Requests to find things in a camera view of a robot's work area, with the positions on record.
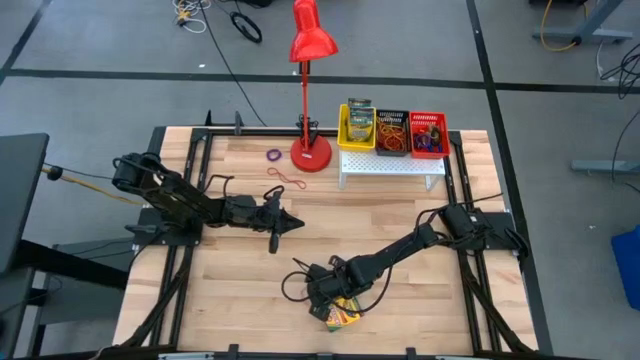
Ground black table edge frame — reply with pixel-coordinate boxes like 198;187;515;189
112;109;541;360

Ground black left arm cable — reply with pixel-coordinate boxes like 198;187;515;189
203;172;236;199

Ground black floor cable bundle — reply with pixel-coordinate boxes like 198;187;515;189
598;42;640;101

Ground black coiled floor cable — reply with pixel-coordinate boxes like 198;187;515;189
228;10;264;45

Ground yellow floor cable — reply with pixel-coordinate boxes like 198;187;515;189
539;0;581;53

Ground white floor cables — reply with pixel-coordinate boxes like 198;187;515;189
172;0;209;35

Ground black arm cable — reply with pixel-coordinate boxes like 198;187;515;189
203;172;236;199
413;192;505;227

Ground thin black floor cable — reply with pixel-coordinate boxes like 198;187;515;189
610;109;640;194

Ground red plastic basket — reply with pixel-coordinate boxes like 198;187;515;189
408;110;452;161

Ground long black floor cable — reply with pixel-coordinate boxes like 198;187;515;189
198;0;269;128

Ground yellow cord with black knob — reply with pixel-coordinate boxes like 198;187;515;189
41;164;147;208

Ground black monitor panel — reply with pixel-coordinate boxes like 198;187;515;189
0;132;51;277

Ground black side desk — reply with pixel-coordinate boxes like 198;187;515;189
0;238;132;360

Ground black plastic basket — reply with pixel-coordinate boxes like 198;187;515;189
374;108;412;158

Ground yellow plastic basket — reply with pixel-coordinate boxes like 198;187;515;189
336;103;378;153

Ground red desk lamp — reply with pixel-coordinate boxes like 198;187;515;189
288;0;340;174

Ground grey desk leg frame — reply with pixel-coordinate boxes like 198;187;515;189
531;0;635;46

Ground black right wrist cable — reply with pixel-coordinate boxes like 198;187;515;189
280;256;397;317

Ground yellow rubber band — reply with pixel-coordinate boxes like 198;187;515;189
378;122;409;151

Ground grey floor bar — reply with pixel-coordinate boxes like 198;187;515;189
571;159;640;175

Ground white perforated riser shelf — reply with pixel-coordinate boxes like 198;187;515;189
338;148;447;192

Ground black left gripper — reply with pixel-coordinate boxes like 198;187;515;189
222;191;306;255

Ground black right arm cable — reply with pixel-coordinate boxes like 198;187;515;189
413;192;505;227

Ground blue bin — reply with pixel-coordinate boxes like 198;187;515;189
610;224;640;312

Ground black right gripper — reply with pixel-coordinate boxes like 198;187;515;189
307;263;359;324

